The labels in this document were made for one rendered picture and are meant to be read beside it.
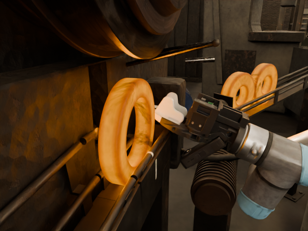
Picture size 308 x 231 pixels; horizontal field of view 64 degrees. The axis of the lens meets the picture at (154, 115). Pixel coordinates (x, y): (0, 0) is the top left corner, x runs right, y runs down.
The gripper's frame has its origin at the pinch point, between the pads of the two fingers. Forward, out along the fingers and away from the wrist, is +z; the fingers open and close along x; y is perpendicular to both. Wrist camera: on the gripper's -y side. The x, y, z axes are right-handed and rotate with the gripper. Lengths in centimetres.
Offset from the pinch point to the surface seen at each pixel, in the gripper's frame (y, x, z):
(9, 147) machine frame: 3.7, 32.0, 6.4
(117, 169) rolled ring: -1.2, 21.6, -2.7
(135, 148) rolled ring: -4.6, 9.3, -1.7
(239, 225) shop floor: -63, -56, -50
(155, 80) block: 4.4, -8.4, 2.7
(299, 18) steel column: 150, -1337, -263
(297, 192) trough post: -52, -92, -81
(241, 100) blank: 0.2, -39.8, -22.1
